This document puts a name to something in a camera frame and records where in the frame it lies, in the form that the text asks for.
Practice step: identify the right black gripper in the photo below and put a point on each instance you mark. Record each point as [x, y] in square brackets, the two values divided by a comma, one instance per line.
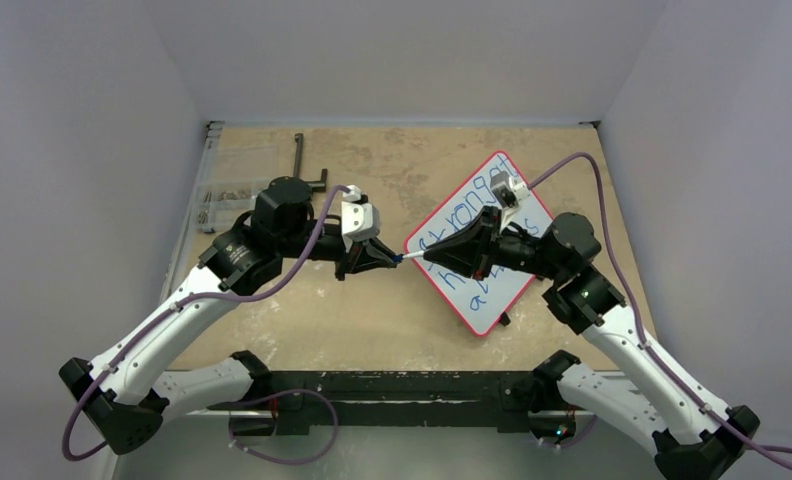
[490, 241]

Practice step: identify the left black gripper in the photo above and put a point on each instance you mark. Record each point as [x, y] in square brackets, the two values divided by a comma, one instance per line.
[349, 258]

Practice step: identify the whiteboard marker pen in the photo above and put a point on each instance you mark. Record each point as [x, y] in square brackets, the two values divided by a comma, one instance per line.
[413, 255]

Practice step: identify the pink framed whiteboard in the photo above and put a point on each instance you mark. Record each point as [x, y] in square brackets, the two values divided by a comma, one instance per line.
[479, 303]

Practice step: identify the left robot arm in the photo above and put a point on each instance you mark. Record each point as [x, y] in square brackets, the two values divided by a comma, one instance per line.
[129, 391]

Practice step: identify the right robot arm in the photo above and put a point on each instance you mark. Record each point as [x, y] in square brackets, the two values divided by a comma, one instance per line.
[690, 432]

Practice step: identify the clear plastic screw box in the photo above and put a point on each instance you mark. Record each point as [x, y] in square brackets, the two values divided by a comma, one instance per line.
[237, 175]

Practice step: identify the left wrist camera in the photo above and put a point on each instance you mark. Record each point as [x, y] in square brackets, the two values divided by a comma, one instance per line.
[360, 219]

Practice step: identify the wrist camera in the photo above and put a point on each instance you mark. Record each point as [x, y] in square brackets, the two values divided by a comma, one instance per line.
[511, 193]
[360, 219]

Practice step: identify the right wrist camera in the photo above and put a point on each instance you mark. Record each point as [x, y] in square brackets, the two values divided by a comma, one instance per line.
[511, 193]

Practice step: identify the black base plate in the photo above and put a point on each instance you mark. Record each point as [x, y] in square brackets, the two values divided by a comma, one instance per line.
[506, 401]

